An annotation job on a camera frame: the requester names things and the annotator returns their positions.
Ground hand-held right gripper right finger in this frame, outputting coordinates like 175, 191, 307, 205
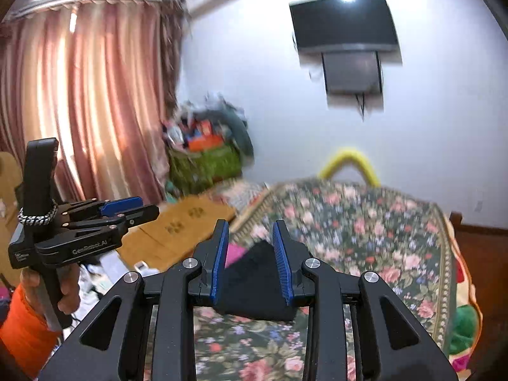
272, 219, 458, 381

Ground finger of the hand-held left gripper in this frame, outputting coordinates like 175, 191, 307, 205
57, 197, 144, 216
69, 205, 160, 236

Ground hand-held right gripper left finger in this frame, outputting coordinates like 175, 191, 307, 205
37, 219, 231, 381

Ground black pants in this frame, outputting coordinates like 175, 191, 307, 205
216, 240, 297, 323

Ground person's left forearm orange sleeve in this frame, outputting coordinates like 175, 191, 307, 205
0, 285, 62, 381

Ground pink folded pants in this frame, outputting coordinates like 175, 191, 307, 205
225, 244, 247, 269

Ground person's left hand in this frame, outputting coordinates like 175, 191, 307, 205
20, 263, 82, 320

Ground white crumpled cloth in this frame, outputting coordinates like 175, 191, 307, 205
77, 252, 161, 298

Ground wooden lap table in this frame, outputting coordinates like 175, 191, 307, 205
120, 196, 237, 271

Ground green fabric bag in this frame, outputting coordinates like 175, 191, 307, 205
167, 146, 244, 196

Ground brown cardboard piece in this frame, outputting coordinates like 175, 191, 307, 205
0, 151, 25, 231

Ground floral bed cover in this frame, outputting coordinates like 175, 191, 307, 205
147, 178, 458, 381

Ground orange box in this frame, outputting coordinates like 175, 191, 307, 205
188, 136, 222, 152

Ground pink curtain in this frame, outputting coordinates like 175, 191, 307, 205
0, 0, 188, 227

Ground yellow curved tube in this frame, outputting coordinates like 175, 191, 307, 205
317, 149, 382, 188

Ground grey neck pillow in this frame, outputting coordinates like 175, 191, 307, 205
220, 105, 255, 161

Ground grey box under television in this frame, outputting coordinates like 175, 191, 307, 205
321, 51, 384, 97

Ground black white cord loop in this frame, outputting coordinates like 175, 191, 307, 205
18, 202, 58, 225

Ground black hanging cable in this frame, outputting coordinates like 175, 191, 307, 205
354, 93, 368, 123

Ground brown wooden bed frame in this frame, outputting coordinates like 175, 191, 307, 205
448, 211, 508, 366

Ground black wall television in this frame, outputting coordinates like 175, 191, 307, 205
289, 0, 400, 55

